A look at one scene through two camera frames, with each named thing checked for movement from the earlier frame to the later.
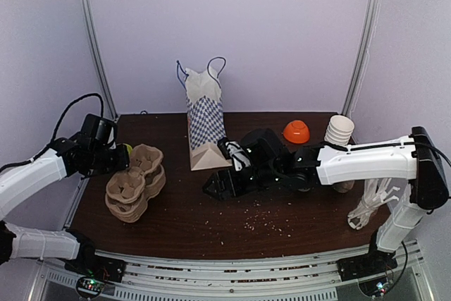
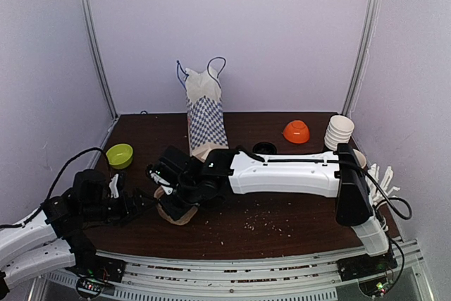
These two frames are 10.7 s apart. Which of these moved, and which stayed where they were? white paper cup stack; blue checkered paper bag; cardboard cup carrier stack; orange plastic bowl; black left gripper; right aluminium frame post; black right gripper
Moved: black left gripper; cardboard cup carrier stack; black right gripper
Stayed: right aluminium frame post; orange plastic bowl; blue checkered paper bag; white paper cup stack
